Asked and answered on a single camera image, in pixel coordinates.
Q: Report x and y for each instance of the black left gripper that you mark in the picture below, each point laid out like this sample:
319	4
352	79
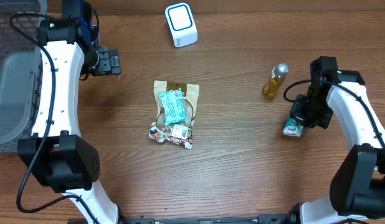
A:
111	64

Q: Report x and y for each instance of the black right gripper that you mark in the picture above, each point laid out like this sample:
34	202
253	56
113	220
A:
304	114

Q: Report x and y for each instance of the teal small carton box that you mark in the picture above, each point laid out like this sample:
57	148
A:
292	128

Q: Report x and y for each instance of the clear plastic container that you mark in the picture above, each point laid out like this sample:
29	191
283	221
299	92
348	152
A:
275	80

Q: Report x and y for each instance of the brown Pantree snack packet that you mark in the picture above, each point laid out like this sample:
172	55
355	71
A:
190	98

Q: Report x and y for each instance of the teal white snack packet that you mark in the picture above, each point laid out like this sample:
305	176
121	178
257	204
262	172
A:
173	105

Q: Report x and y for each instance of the brown white snack wrapper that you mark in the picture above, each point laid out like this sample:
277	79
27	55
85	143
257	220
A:
176	133

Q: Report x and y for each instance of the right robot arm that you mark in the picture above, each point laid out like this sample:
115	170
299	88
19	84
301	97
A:
357	190

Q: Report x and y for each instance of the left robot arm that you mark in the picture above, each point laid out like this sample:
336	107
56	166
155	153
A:
55	153

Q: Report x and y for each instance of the white barcode scanner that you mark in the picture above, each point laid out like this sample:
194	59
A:
181	24

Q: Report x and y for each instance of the grey plastic mesh basket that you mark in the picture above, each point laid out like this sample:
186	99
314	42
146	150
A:
20	72

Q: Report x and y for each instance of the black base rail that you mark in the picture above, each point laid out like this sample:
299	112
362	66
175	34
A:
261	219

